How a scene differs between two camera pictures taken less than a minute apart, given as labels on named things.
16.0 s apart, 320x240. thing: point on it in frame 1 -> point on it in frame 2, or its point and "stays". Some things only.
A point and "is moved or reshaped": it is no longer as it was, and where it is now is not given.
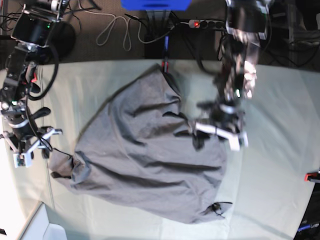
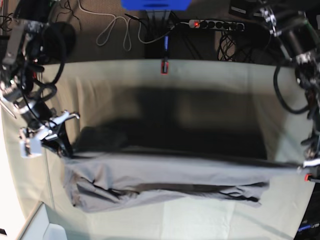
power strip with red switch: [218, 24] stays
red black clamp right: [311, 176] stays
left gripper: [22, 136] -> [40, 117]
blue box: [156, 5] stays
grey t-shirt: [138, 152] is moved or reshaped
